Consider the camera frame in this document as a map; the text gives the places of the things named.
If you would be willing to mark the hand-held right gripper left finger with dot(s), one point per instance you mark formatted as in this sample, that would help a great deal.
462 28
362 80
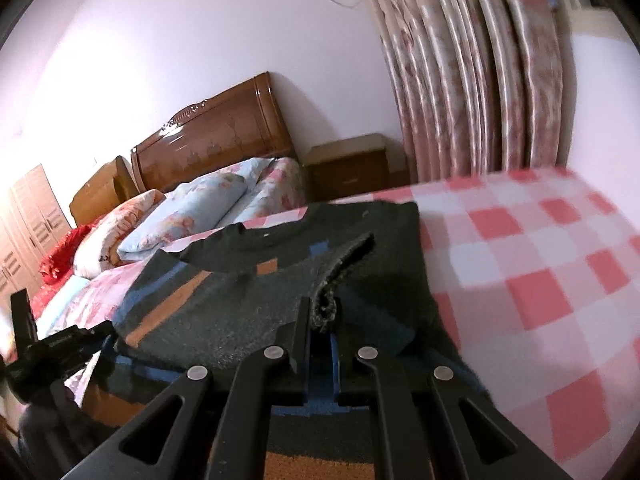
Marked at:
300 340

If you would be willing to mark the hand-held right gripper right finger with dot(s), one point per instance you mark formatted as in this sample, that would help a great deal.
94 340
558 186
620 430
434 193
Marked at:
342 380

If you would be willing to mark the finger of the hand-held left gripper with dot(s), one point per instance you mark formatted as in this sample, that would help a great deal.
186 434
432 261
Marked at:
97 335

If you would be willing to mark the dark green patterned sweater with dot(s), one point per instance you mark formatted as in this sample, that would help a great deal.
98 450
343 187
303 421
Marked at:
240 310

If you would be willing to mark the light blue blanket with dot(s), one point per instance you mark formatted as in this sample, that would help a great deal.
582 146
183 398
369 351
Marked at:
62 305

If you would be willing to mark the red cloth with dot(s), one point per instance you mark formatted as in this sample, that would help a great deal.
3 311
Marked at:
60 260

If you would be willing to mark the pink floral pillow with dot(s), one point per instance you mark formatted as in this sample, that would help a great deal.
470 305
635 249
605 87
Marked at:
110 240

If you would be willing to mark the light wooden wardrobe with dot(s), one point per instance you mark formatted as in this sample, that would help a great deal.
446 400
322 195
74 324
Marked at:
35 210

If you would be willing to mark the small wooden headboard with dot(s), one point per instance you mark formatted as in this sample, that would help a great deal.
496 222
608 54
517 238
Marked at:
97 195

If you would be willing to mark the blue floral pillow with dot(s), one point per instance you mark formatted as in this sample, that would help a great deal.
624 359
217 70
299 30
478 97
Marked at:
185 215

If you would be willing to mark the blue pink floral quilt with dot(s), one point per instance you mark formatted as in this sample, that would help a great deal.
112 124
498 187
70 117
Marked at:
275 185

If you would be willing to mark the wooden nightstand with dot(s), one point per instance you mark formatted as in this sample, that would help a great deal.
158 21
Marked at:
350 175

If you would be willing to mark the pink checked bed sheet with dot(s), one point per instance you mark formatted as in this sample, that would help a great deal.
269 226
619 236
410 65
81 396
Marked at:
525 285

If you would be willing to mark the large wooden headboard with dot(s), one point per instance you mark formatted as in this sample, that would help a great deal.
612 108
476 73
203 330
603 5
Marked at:
215 145

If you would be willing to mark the pink floral curtain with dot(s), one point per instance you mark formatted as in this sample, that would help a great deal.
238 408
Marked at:
450 60

